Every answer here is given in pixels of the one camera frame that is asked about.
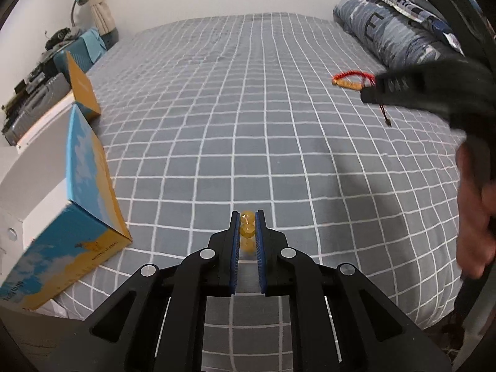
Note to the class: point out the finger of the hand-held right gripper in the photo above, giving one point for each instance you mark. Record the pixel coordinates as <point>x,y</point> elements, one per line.
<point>391,87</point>

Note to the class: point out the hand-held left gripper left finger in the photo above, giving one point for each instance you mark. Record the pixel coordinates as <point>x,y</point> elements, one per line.
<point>233,255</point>

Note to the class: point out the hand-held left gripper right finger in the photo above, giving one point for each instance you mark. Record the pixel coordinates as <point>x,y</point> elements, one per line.
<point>260,255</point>

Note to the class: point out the blue and orange gift box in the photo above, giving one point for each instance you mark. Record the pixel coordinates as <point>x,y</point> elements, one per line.
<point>93,186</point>

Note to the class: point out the person's right hand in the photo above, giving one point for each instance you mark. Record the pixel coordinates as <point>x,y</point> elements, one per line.
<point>474,217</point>

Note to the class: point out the dark blue patterned pillow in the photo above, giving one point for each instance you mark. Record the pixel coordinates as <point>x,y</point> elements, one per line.
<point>418,6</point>

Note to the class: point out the grey checked bed sheet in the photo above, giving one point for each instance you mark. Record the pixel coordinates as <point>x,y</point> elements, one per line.
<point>248,124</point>

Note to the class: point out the grey suitcase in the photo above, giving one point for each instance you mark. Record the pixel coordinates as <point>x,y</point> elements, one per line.
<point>35,100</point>

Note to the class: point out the light blue cloth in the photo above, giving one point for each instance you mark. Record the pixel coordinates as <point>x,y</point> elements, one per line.
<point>95,44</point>

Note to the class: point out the teal suitcase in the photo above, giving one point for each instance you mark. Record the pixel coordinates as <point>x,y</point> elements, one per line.
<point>66,60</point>

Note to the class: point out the beige curtain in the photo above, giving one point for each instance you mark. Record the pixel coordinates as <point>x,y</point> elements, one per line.
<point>99,4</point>

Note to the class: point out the blue desk lamp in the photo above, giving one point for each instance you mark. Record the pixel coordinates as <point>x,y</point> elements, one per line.
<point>79,0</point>

